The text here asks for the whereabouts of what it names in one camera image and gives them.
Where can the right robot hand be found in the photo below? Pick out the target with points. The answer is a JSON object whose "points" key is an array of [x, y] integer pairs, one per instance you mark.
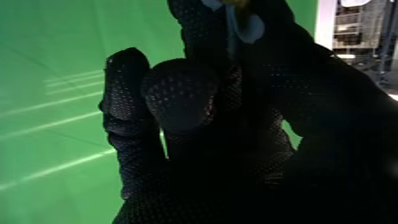
{"points": [[249, 143]]}

